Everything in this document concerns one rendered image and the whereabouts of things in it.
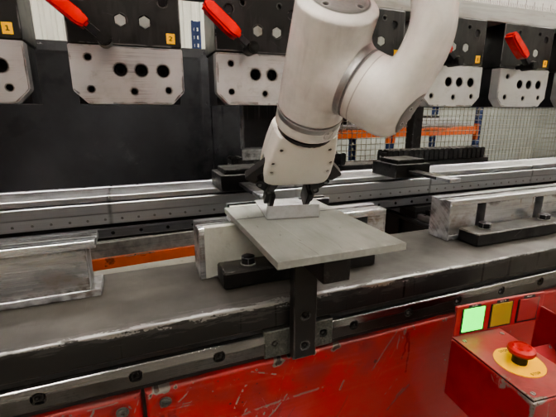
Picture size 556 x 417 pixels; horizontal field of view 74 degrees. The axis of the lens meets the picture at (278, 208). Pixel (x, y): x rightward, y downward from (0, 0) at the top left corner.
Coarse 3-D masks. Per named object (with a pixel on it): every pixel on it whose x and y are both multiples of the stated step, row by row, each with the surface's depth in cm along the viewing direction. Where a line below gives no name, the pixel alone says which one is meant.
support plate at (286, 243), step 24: (240, 216) 60; (336, 216) 60; (264, 240) 49; (288, 240) 49; (312, 240) 49; (336, 240) 49; (360, 240) 49; (384, 240) 49; (288, 264) 42; (312, 264) 43
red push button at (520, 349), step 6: (510, 342) 59; (516, 342) 59; (522, 342) 59; (510, 348) 58; (516, 348) 57; (522, 348) 57; (528, 348) 57; (516, 354) 57; (522, 354) 56; (528, 354) 56; (534, 354) 56; (516, 360) 58; (522, 360) 57; (522, 366) 57
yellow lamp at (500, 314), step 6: (492, 306) 66; (498, 306) 66; (504, 306) 66; (510, 306) 67; (492, 312) 66; (498, 312) 66; (504, 312) 67; (510, 312) 67; (492, 318) 66; (498, 318) 67; (504, 318) 67; (492, 324) 67; (498, 324) 67
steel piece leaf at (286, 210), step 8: (264, 208) 64; (272, 208) 57; (280, 208) 58; (288, 208) 58; (296, 208) 58; (304, 208) 58; (312, 208) 59; (272, 216) 58; (280, 216) 58; (288, 216) 58; (296, 216) 58; (304, 216) 59; (312, 216) 59
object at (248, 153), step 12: (240, 108) 64; (252, 108) 64; (264, 108) 64; (276, 108) 65; (240, 120) 65; (252, 120) 64; (264, 120) 65; (240, 132) 66; (252, 132) 65; (264, 132) 65; (252, 144) 65; (252, 156) 67
